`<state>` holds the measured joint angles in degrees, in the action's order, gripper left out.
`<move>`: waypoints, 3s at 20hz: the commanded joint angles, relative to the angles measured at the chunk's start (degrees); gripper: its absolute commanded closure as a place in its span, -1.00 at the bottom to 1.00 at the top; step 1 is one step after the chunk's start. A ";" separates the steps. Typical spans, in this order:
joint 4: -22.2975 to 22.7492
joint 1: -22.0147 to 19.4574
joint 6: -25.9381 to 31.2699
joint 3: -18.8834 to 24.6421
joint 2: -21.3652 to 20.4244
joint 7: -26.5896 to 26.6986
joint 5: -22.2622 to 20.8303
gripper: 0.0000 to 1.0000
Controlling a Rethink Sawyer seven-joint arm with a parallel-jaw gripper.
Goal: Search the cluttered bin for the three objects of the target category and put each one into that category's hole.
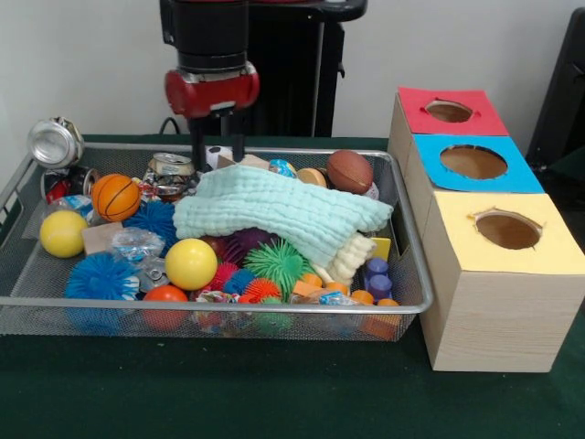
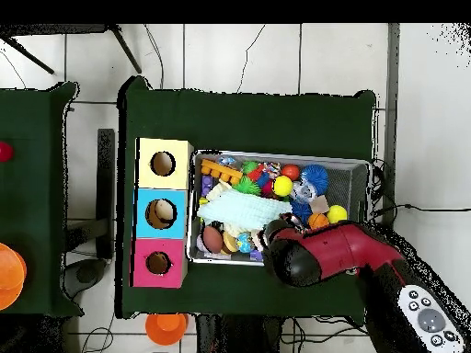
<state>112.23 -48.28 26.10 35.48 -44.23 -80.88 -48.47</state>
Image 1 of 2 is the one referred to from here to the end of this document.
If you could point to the dark green table cloth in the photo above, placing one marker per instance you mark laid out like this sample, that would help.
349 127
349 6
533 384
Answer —
274 393

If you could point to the wooden three-hole box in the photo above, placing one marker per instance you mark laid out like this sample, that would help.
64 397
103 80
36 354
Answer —
493 320

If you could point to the smooth yellow ball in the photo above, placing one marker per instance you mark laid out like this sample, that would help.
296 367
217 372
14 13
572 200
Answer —
191 264

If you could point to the crushed silver drink can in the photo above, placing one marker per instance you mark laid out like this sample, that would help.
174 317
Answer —
55 144

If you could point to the brown football toy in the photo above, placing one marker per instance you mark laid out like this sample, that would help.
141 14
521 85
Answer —
349 171

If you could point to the black upright stand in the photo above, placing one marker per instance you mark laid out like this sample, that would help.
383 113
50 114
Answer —
562 91

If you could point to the blue spiky ball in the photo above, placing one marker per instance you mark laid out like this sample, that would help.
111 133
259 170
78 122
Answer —
103 276
146 219

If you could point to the green spiky ball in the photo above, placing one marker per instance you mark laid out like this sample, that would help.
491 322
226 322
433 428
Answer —
274 263

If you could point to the black white soccer ball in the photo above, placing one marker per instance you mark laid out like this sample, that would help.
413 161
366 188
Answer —
215 155

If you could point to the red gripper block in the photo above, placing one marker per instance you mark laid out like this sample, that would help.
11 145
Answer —
210 93

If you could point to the cream waffle cloth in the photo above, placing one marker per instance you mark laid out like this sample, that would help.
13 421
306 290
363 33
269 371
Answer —
347 260

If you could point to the shallow clear mesh bin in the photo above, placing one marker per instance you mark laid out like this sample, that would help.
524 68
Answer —
228 320

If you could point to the orange basketball toy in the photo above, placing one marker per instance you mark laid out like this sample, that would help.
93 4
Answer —
115 197

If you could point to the yellow tennis ball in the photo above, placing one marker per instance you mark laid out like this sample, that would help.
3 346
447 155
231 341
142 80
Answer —
64 234

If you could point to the mint green cloth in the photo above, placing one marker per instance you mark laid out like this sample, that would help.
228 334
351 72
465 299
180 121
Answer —
274 206

